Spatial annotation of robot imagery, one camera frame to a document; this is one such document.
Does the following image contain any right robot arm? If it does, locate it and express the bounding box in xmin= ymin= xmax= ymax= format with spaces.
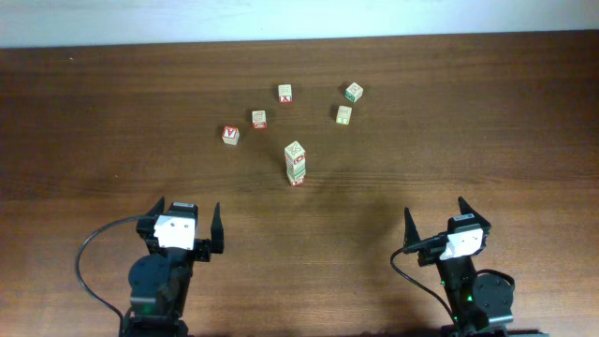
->
xmin=390 ymin=198 xmax=515 ymax=336

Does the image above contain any red letter A block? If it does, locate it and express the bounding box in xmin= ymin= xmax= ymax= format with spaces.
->
xmin=222 ymin=125 xmax=240 ymax=145

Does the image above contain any red bottom picture block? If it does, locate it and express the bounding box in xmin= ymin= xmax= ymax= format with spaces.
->
xmin=284 ymin=140 xmax=306 ymax=165

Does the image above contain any top red X block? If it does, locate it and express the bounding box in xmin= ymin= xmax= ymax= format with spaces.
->
xmin=277 ymin=84 xmax=293 ymax=104

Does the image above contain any green side picture block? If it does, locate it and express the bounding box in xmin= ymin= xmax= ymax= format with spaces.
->
xmin=344 ymin=82 xmax=364 ymax=103

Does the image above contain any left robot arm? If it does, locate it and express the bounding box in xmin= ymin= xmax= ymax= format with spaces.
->
xmin=121 ymin=198 xmax=225 ymax=337

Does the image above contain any snail picture block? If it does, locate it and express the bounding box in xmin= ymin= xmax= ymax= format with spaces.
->
xmin=252 ymin=110 xmax=268 ymax=129

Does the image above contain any red letter I block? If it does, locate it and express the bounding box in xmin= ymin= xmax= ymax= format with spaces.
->
xmin=285 ymin=157 xmax=306 ymax=170

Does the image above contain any yellow bottom number block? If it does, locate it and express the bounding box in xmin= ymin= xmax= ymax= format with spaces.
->
xmin=336 ymin=106 xmax=353 ymax=125

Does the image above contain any butterfly picture block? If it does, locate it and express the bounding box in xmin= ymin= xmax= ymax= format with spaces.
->
xmin=289 ymin=176 xmax=305 ymax=186

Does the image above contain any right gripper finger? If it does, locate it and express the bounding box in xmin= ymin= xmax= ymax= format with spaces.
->
xmin=458 ymin=197 xmax=491 ymax=229
xmin=403 ymin=207 xmax=421 ymax=248

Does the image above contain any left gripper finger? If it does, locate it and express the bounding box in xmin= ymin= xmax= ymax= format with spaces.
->
xmin=211 ymin=202 xmax=224 ymax=254
xmin=146 ymin=197 xmax=165 ymax=217

